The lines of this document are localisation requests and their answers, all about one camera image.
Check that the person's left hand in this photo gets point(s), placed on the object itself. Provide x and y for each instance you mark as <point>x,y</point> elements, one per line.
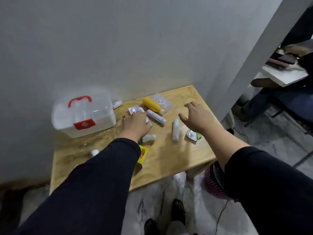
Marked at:
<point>134,124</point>

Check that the person's right hand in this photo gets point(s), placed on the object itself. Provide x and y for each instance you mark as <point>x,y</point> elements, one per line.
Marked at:
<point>199,118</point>

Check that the small white packet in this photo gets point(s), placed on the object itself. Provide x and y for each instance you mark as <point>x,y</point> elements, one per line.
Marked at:
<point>135,109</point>

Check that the silver green sachet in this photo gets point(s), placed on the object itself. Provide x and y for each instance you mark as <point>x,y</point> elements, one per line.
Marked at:
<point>192,135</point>

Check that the white bottle with green stripes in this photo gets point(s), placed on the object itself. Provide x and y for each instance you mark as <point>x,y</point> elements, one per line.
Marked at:
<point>149,138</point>

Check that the yellow bottle with white cap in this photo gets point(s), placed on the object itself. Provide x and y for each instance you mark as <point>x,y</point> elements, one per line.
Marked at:
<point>151,104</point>

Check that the small white bandage roll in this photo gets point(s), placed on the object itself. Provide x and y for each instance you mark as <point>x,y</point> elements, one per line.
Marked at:
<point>117,104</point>

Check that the green and yellow medicine box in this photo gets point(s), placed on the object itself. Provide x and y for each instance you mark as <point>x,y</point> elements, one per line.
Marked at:
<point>143,155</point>

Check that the clear plastic zip bag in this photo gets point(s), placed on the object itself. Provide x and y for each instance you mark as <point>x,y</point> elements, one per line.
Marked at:
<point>165,101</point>

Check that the white first aid box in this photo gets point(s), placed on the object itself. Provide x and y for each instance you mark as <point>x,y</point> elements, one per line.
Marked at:
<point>83,112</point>

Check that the person's right forearm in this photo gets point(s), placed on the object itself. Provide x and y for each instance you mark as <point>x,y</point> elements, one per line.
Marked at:
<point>256,181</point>

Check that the person's left forearm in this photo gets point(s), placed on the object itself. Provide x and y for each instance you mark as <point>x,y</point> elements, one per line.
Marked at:
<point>97,188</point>

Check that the person's right sandal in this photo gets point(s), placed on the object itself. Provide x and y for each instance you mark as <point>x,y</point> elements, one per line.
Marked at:
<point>178,211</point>

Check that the person's sandal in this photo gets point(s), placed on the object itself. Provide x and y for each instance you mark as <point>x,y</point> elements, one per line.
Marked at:
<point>178,211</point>
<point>150,227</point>

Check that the person's left sandal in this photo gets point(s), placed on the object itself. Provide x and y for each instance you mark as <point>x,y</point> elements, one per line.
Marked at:
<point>150,227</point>

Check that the wooden table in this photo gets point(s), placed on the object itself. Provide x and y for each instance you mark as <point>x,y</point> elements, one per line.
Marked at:
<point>171,156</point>

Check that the pink plastic basket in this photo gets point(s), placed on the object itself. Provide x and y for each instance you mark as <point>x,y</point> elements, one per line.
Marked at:
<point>214,183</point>

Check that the white side table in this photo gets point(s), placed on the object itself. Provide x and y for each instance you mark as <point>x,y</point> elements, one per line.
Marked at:
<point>283,75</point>

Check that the black phone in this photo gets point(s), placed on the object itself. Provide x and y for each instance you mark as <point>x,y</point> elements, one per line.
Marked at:
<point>281,61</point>

